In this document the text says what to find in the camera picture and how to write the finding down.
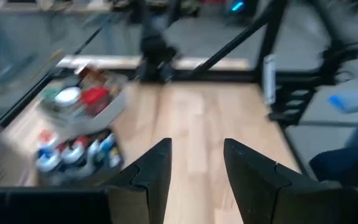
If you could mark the red smoked paprika tin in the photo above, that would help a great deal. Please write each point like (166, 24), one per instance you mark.
(95, 98)

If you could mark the green lid oregano jar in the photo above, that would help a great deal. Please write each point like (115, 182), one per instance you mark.
(50, 93)

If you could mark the white round cap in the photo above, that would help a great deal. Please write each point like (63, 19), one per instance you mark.
(67, 96)

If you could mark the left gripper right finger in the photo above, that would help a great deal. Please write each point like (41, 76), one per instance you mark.
(259, 196)

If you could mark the black aluminium rig frame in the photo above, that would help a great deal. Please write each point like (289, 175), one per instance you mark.
(222, 75)

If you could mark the black mesh basket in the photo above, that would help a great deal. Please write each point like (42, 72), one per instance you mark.
(73, 182)

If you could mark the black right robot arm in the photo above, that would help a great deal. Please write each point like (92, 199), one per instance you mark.
(155, 53)

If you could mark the grey plastic bin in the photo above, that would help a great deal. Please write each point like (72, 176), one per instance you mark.
(104, 119)

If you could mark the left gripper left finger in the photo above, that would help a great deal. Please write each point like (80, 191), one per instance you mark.
(148, 193)

